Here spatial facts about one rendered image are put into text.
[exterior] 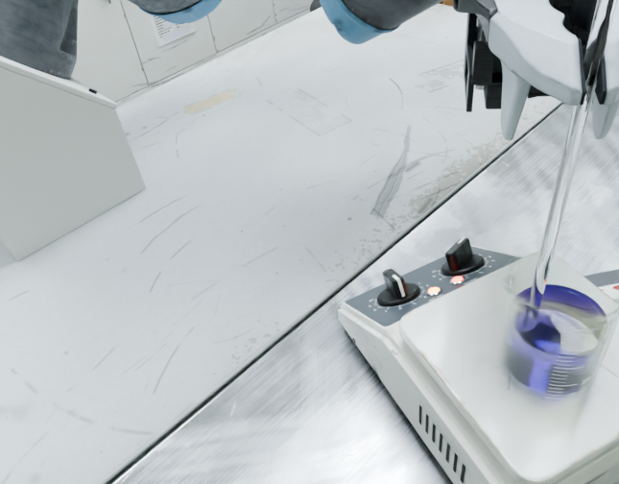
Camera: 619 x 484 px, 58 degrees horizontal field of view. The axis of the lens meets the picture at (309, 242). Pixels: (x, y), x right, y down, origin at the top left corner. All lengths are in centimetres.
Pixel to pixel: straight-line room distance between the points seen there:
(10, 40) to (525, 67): 47
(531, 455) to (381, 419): 13
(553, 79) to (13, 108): 46
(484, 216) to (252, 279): 23
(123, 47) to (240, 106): 202
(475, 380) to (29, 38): 48
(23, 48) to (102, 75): 216
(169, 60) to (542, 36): 271
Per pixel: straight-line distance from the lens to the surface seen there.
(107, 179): 63
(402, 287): 39
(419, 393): 35
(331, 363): 44
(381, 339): 37
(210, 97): 81
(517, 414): 32
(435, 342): 34
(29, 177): 60
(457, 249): 42
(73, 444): 46
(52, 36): 61
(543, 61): 23
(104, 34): 272
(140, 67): 283
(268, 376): 44
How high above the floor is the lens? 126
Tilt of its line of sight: 42 degrees down
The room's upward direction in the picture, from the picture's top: 9 degrees counter-clockwise
